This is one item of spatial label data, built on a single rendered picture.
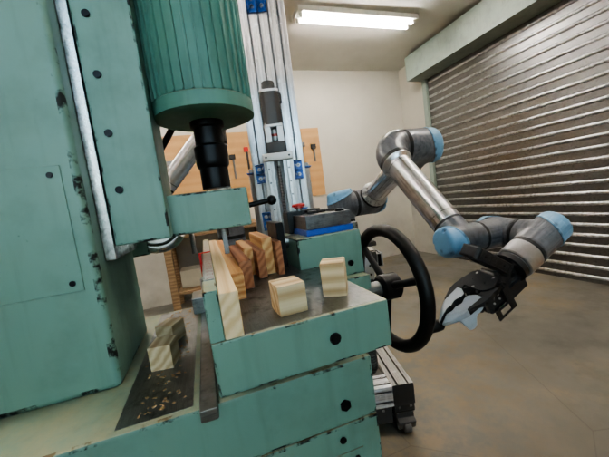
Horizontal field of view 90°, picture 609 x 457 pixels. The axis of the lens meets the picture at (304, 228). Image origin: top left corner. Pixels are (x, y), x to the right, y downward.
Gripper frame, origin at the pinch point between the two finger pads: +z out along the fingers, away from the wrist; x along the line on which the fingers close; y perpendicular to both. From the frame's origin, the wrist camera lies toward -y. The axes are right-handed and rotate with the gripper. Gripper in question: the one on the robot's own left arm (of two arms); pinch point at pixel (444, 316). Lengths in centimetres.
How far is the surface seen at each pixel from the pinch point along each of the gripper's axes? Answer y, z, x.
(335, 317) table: -27.4, 19.7, -17.2
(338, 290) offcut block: -27.1, 16.9, -12.3
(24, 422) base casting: -36, 58, -4
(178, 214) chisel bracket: -46, 29, 8
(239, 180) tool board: -32, -17, 346
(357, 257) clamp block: -19.7, 6.9, 6.1
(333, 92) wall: -56, -193, 360
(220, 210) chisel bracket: -42.8, 22.8, 8.1
